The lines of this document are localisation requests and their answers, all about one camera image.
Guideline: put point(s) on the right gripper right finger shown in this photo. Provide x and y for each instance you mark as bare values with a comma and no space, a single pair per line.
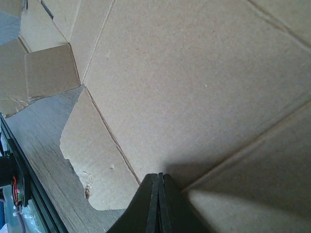
175,215

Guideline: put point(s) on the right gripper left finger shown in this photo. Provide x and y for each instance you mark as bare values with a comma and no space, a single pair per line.
141,216

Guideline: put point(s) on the brown cardboard box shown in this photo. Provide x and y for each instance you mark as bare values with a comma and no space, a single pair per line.
217,93

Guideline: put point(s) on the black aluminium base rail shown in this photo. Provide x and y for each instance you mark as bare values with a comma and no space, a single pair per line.
16,171

